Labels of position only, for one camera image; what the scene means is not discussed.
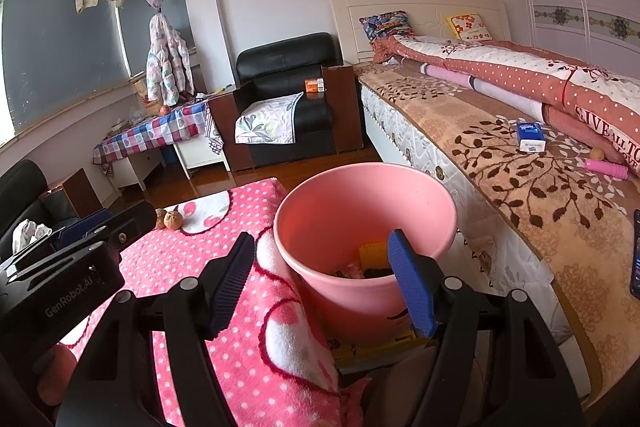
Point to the hanging floral puffer jacket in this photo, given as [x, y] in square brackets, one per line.
[168, 66]

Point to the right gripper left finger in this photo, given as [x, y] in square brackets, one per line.
[115, 382]

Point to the white bed headboard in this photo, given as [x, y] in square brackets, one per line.
[426, 17]

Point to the orange box on armrest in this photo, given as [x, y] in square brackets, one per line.
[314, 86]

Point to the pink plastic trash bucket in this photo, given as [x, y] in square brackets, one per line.
[321, 225]

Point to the floral cloth on armchair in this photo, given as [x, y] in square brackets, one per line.
[268, 122]

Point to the yellow floral pillow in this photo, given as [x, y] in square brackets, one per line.
[468, 27]

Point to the walnut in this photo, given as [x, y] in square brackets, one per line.
[160, 218]
[173, 220]

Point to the black armchair by bed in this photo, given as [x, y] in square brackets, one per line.
[325, 124]

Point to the left walnut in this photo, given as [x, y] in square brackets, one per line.
[160, 218]

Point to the bed with brown leaf blanket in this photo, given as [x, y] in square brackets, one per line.
[538, 221]

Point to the right walnut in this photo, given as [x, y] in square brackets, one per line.
[173, 220]

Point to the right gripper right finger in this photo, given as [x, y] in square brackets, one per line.
[494, 348]

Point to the plaid covered side table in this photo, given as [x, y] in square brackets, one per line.
[128, 157]

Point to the pink polka dot blanket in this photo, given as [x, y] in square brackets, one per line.
[272, 362]

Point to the pink tube on bed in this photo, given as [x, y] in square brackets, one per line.
[608, 168]

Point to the rolled red polka dot quilt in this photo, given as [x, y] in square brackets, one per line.
[606, 102]

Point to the left human hand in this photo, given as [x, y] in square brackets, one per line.
[56, 377]

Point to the window with grey blinds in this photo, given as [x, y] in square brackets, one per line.
[53, 56]

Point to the black foam fruit net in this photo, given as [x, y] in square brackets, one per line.
[372, 273]

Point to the blue tissue pack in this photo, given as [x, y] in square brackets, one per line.
[530, 137]

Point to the colourful cartoon pillow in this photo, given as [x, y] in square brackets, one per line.
[386, 24]

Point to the yellow foam fruit net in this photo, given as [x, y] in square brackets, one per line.
[374, 257]

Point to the clear snack wrapper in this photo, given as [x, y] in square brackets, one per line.
[351, 271]

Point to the black armchair by window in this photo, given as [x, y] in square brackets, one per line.
[26, 194]

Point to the white cloth on armchair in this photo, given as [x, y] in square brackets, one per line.
[26, 233]

